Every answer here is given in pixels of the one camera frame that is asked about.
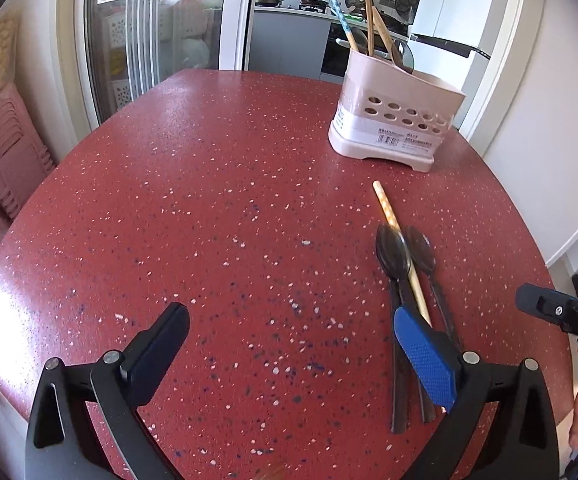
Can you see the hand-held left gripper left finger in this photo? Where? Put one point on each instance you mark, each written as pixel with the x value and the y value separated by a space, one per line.
pixel 159 350

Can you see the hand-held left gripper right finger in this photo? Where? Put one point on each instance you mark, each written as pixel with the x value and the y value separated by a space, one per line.
pixel 424 355

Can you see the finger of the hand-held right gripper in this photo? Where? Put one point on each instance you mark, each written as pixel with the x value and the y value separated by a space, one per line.
pixel 539 302

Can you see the yellow patterned wooden chopstick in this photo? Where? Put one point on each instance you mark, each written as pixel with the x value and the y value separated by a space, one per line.
pixel 386 205

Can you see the pink plastic utensil holder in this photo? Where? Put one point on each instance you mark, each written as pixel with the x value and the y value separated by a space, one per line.
pixel 394 90

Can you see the plain wooden chopstick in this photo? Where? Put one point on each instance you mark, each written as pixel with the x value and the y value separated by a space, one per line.
pixel 368 10
pixel 384 32

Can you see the blue patterned chopstick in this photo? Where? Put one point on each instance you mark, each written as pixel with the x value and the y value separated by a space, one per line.
pixel 341 17

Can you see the stack of pink stools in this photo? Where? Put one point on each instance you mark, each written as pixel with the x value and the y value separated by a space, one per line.
pixel 9 145

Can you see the white perforated basket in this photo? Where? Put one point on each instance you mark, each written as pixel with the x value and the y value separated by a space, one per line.
pixel 116 30
pixel 121 92

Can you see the spoon in holder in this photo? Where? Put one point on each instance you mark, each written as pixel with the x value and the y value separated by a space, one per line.
pixel 334 60

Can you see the glass sliding door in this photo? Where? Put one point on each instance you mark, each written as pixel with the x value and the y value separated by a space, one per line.
pixel 154 35

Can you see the white refrigerator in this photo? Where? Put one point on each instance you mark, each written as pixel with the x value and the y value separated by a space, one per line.
pixel 444 0

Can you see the grey kitchen counter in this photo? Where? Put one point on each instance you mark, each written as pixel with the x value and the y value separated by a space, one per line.
pixel 284 40

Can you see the black frying pan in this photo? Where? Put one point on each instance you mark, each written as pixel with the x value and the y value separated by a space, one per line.
pixel 314 2

